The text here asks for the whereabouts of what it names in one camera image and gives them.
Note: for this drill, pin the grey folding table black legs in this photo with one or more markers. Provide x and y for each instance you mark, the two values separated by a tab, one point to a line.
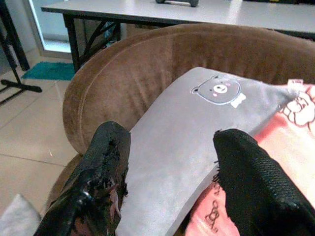
221	13

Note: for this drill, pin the brown velvet sofa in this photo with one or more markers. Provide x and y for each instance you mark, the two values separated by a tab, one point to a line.
157	81

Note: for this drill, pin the pink cartoon print pillow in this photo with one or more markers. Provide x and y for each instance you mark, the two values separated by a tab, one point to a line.
283	157

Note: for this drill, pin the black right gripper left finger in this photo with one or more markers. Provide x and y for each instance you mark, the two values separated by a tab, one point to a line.
98	177

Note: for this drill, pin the teal shaggy floor mat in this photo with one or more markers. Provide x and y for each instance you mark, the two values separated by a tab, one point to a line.
50	71

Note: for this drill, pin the grey cushion corner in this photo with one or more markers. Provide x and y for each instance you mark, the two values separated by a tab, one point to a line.
17	218

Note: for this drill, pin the black metal stand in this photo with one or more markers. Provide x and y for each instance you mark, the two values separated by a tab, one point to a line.
12	56

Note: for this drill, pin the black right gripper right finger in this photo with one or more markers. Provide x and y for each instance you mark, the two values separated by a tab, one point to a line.
251	182

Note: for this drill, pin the dark game controller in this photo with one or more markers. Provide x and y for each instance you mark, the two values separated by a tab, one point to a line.
176	2

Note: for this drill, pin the grey bear print pillow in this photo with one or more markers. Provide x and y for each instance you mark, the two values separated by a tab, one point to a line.
182	137

